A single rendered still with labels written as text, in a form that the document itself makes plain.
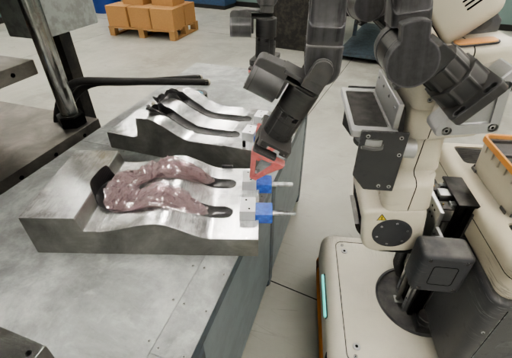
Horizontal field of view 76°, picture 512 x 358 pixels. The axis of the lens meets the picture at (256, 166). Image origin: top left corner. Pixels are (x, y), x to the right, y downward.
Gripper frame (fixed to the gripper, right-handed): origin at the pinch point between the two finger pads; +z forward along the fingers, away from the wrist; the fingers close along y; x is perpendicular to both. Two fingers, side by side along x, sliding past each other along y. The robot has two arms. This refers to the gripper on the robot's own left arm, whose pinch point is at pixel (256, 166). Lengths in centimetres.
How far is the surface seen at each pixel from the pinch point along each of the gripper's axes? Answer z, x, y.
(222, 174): 17.3, -3.2, -15.0
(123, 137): 34, -35, -32
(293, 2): 30, 22, -431
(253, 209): 10.4, 4.6, 1.1
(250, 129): 9.1, -0.7, -29.1
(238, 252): 17.8, 5.5, 7.7
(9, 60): 35, -81, -46
